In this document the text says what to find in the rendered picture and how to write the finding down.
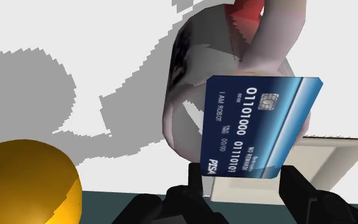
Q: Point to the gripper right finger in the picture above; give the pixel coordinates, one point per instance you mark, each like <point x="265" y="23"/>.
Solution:
<point x="309" y="201"/>

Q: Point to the yellow bowl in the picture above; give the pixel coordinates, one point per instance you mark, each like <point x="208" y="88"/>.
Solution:
<point x="23" y="183"/>

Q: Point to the cream square tray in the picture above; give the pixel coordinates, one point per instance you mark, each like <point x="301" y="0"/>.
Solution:
<point x="318" y="164"/>

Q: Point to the blue bank card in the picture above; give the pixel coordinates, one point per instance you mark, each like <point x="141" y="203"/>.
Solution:
<point x="253" y="127"/>

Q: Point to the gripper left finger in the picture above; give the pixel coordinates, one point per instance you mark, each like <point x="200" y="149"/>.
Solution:
<point x="178" y="201"/>

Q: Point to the grey mug with red inside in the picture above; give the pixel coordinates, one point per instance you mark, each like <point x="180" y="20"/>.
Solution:
<point x="194" y="80"/>

